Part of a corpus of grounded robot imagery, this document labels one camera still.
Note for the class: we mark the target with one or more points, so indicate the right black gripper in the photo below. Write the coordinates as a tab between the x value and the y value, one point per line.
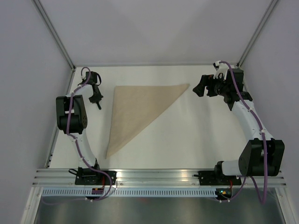
209	80

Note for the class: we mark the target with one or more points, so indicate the right aluminium frame post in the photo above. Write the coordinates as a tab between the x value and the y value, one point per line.
258	30

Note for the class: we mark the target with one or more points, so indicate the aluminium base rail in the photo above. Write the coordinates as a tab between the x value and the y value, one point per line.
133	178

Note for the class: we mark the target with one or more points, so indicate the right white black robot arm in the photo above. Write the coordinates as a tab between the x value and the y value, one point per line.
262	154

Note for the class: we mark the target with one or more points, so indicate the left aluminium frame post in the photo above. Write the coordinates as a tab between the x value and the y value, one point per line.
47	21

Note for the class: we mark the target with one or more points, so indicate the aluminium frame post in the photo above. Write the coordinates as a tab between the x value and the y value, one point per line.
258	30
47	21

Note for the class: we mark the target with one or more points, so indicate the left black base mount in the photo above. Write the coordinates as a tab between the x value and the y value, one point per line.
85	176

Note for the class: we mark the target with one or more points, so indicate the beige cloth napkin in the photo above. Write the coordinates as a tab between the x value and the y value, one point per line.
135	107

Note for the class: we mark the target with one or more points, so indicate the white slotted cable duct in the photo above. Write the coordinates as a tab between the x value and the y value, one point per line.
133	192

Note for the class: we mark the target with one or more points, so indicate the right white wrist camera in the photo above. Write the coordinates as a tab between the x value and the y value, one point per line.
220	68

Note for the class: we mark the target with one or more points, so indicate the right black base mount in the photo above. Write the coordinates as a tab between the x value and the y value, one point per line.
210	178

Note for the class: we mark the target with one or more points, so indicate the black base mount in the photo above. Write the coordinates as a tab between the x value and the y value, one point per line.
210	178
85	176

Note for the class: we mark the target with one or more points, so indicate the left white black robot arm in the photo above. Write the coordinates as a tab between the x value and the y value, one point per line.
72	116

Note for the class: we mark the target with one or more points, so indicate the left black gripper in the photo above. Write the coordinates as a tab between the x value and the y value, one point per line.
98	99

